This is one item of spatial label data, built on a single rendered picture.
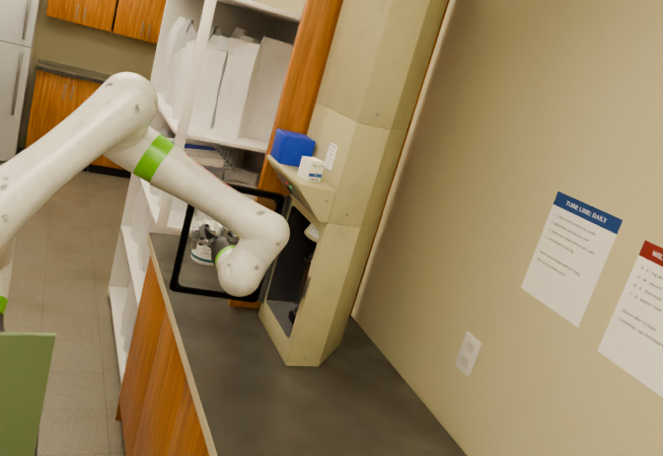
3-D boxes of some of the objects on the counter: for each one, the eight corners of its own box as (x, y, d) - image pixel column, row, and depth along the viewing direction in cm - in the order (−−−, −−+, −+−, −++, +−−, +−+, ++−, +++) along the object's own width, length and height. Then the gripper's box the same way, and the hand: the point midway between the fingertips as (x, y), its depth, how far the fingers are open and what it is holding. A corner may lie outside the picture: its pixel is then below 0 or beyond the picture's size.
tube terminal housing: (321, 319, 224) (381, 116, 205) (357, 368, 196) (431, 139, 177) (257, 314, 213) (315, 101, 194) (286, 366, 185) (356, 122, 166)
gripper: (257, 244, 170) (237, 215, 190) (201, 236, 163) (186, 207, 183) (251, 268, 171) (231, 237, 192) (195, 262, 164) (181, 231, 185)
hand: (211, 227), depth 185 cm, fingers open, 3 cm apart
